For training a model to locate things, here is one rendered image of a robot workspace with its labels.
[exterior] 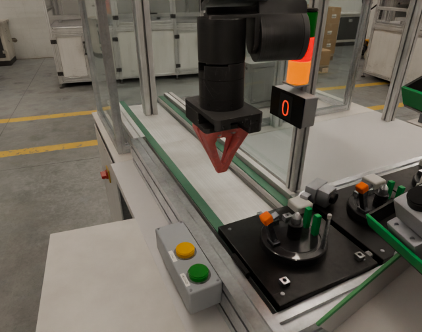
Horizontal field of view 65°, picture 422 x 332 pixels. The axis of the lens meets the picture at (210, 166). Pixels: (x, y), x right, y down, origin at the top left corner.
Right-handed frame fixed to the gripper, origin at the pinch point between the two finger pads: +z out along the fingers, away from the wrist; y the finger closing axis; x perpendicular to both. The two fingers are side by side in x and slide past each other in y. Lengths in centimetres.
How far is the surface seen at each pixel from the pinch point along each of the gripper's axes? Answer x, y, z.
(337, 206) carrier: -38.5, 11.8, 26.5
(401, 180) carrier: -64, 14, 27
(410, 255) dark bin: -11.7, -21.9, 2.9
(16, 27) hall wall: 76, 828, 50
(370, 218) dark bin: -12.6, -15.7, 2.6
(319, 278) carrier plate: -18.6, -4.6, 26.5
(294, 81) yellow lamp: -29.8, 22.9, -3.5
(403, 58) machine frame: -126, 67, 8
